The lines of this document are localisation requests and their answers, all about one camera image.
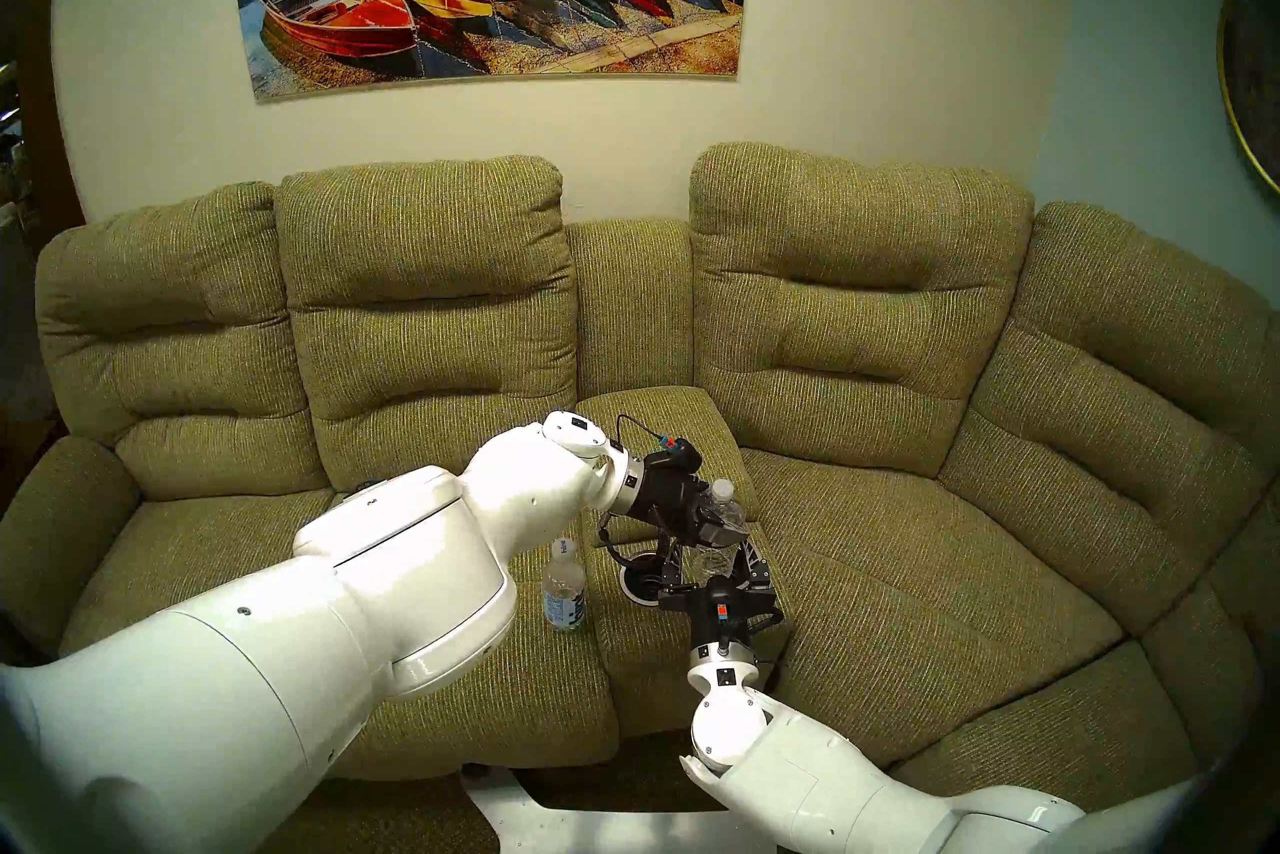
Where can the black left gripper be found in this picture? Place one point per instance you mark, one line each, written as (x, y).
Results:
(668, 492)

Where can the dark wooden cabinet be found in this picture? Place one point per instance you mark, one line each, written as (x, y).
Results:
(45, 162)

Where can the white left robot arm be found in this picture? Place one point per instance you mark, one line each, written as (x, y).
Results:
(250, 682)

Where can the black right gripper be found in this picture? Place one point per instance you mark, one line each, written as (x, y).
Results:
(722, 612)

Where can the red-label clear water bottle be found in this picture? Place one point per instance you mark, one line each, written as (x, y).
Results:
(722, 494)

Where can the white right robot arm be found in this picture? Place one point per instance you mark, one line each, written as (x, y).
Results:
(800, 782)

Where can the olive green sectional sofa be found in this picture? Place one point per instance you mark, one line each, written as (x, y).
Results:
(900, 342)

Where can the chrome-rimmed black cup holder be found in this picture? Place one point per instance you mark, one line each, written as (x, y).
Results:
(640, 589)

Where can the blue-label clear water bottle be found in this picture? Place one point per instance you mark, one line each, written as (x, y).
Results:
(565, 602)

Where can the round gold-rimmed wall decor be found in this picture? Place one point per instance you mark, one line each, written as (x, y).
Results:
(1255, 92)

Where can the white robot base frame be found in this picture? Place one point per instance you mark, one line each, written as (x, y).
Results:
(600, 827)

